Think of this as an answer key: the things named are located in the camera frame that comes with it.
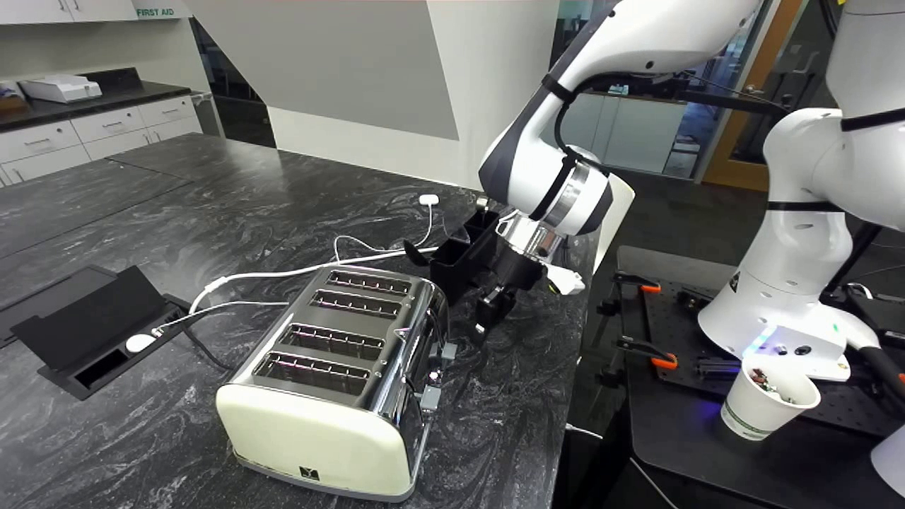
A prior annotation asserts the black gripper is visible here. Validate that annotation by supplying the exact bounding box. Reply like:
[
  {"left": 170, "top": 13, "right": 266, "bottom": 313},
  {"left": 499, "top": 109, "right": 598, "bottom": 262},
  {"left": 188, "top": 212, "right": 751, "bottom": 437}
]
[{"left": 473, "top": 228, "right": 559, "bottom": 341}]

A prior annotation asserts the white chrome four-slot toaster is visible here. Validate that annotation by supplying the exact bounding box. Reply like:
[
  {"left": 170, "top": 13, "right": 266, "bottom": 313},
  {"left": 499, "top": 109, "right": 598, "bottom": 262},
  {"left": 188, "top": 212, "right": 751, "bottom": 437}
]
[{"left": 214, "top": 264, "right": 446, "bottom": 501}]

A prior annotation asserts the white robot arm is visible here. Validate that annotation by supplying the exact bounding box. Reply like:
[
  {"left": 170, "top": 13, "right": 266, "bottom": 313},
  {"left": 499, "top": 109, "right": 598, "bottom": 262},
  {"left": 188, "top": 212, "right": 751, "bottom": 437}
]
[{"left": 477, "top": 0, "right": 905, "bottom": 380}]

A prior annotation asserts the black plastic box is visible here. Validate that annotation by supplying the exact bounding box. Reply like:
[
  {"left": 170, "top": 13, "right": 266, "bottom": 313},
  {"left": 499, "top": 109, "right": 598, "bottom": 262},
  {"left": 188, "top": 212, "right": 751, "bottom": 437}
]
[{"left": 405, "top": 209, "right": 499, "bottom": 303}]

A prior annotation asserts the white round charger puck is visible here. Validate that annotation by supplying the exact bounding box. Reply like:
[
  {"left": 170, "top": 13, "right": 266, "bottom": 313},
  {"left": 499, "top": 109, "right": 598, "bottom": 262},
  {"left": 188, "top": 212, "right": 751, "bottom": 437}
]
[{"left": 417, "top": 192, "right": 441, "bottom": 205}]

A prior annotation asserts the orange black clamp rear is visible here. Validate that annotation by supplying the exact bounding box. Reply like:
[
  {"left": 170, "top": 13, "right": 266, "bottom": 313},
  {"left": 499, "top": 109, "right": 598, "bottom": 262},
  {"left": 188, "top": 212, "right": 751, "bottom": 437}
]
[{"left": 596, "top": 273, "right": 661, "bottom": 317}]

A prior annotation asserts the orange black clamp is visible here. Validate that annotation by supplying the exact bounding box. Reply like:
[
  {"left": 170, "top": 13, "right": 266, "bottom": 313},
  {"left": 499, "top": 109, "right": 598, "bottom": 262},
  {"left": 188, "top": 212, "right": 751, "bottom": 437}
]
[
  {"left": 618, "top": 337, "right": 679, "bottom": 369},
  {"left": 596, "top": 273, "right": 661, "bottom": 317}
]

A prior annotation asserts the white chair back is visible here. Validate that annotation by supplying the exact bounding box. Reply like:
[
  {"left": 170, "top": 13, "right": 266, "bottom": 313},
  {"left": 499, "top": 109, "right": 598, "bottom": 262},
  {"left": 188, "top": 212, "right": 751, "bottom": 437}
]
[{"left": 593, "top": 175, "right": 637, "bottom": 262}]

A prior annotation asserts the white paper cup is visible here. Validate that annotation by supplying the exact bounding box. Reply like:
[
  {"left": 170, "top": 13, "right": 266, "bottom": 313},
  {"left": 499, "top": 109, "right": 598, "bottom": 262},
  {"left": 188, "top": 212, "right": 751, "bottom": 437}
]
[{"left": 720, "top": 356, "right": 823, "bottom": 440}]

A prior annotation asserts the black table power outlet box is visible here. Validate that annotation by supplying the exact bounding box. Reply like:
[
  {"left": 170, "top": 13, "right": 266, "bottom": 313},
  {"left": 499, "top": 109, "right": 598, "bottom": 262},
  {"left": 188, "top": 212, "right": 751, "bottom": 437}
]
[{"left": 0, "top": 264, "right": 186, "bottom": 397}]

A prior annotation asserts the white box on counter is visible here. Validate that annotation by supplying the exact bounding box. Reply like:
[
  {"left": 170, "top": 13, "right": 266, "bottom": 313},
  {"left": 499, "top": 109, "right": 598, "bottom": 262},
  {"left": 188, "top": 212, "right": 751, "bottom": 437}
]
[{"left": 20, "top": 74, "right": 101, "bottom": 100}]

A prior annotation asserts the white kitchen cabinet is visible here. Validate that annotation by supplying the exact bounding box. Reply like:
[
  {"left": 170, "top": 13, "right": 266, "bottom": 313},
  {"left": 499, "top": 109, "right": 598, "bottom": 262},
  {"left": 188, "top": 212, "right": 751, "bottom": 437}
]
[{"left": 0, "top": 85, "right": 200, "bottom": 185}]

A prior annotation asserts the white power cable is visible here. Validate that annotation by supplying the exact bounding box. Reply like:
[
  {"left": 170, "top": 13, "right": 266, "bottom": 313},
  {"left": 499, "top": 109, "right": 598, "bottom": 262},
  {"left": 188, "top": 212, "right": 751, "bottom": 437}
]
[{"left": 184, "top": 195, "right": 492, "bottom": 318}]

